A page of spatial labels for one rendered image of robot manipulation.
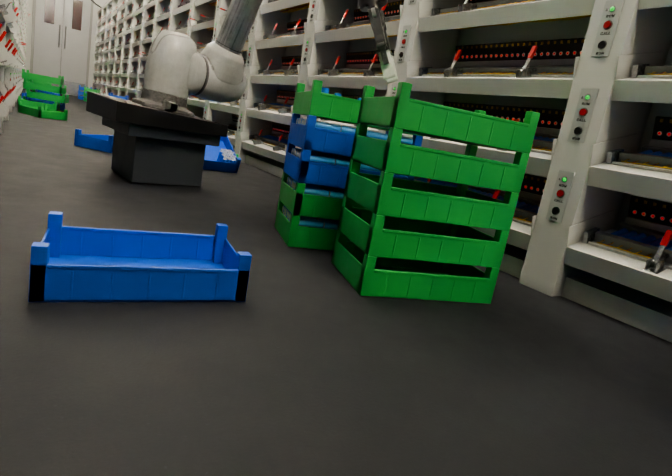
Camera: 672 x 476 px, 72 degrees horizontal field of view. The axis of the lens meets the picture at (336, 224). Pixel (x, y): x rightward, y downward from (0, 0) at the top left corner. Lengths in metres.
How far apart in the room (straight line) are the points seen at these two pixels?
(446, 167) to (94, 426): 0.69
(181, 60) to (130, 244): 0.98
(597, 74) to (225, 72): 1.24
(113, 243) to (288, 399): 0.50
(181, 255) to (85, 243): 0.17
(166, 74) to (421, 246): 1.16
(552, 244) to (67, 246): 1.04
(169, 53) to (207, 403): 1.41
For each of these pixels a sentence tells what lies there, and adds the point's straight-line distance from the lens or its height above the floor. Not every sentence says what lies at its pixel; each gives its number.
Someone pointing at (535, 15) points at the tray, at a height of 0.67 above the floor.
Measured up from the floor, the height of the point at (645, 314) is 0.04.
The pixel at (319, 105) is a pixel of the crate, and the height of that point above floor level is 0.35.
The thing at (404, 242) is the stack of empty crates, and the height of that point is 0.11.
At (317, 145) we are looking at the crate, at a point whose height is 0.25.
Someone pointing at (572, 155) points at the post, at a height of 0.34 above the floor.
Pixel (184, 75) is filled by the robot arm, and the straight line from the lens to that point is 1.79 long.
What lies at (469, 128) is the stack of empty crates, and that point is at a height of 0.34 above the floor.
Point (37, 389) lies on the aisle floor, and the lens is 0.57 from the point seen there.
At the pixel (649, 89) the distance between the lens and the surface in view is 1.20.
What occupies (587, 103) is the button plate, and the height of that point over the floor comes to 0.46.
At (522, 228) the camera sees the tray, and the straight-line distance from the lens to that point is 1.31.
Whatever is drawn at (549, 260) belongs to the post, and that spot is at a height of 0.08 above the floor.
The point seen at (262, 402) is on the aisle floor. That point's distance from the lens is 0.54.
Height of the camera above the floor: 0.30
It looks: 11 degrees down
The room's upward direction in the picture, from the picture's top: 10 degrees clockwise
